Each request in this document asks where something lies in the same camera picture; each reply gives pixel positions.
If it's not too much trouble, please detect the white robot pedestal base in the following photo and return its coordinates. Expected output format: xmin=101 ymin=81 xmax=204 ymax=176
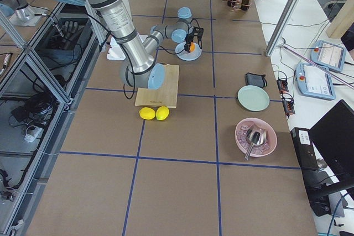
xmin=106 ymin=0 xmax=149 ymax=61

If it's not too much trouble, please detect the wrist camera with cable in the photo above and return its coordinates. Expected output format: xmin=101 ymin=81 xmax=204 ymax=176
xmin=158 ymin=18 xmax=204 ymax=56

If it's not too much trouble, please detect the light green plate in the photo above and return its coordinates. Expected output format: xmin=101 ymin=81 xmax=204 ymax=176
xmin=237 ymin=85 xmax=270 ymax=112

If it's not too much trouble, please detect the near teach pendant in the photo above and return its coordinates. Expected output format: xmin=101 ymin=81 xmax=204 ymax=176
xmin=295 ymin=62 xmax=336 ymax=100

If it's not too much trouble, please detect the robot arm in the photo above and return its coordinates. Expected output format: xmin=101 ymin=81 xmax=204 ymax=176
xmin=56 ymin=0 xmax=197 ymax=90

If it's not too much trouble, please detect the teach pendant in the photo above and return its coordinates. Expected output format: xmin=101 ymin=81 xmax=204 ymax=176
xmin=310 ymin=40 xmax=346 ymax=72
xmin=295 ymin=62 xmax=336 ymax=100

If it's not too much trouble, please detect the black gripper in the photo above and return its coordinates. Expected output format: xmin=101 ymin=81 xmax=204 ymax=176
xmin=185 ymin=32 xmax=194 ymax=53

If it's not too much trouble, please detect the far teach pendant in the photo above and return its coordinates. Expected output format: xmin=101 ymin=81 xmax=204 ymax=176
xmin=310 ymin=40 xmax=346 ymax=72

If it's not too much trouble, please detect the yellow lemon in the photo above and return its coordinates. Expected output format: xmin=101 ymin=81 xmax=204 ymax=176
xmin=139 ymin=107 xmax=156 ymax=120
xmin=155 ymin=106 xmax=170 ymax=120

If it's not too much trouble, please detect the pink bowl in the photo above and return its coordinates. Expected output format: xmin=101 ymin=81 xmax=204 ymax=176
xmin=235 ymin=118 xmax=278 ymax=158

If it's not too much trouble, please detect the reacher grabber stick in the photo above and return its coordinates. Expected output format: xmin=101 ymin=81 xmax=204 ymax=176
xmin=280 ymin=45 xmax=354 ymax=89

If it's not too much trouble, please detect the bamboo cutting board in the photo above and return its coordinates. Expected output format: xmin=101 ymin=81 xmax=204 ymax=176
xmin=134 ymin=64 xmax=180 ymax=108

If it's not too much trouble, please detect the folded grey cloth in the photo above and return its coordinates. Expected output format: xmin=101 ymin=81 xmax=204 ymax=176
xmin=244 ymin=72 xmax=268 ymax=88

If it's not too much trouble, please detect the orange fruit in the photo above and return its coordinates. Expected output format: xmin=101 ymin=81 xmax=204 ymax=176
xmin=184 ymin=42 xmax=195 ymax=53

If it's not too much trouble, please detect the metal scoop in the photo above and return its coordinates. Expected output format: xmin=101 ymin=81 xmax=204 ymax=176
xmin=244 ymin=128 xmax=267 ymax=160

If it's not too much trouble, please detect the light blue plate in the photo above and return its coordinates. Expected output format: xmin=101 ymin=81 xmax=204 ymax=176
xmin=175 ymin=42 xmax=202 ymax=61

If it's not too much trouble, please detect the lower yellow lemon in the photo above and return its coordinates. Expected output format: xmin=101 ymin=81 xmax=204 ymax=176
xmin=139 ymin=107 xmax=156 ymax=120

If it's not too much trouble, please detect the upper yellow lemon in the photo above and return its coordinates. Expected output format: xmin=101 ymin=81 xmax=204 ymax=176
xmin=155 ymin=106 xmax=170 ymax=120

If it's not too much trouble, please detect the black monitor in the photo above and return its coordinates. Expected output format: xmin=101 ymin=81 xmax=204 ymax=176
xmin=308 ymin=99 xmax=353 ymax=200

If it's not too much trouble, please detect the aluminium frame post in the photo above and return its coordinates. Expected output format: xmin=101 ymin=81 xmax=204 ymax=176
xmin=265 ymin=0 xmax=299 ymax=57

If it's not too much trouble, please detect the black computer box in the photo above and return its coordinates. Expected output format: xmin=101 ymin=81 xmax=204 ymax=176
xmin=290 ymin=127 xmax=341 ymax=217

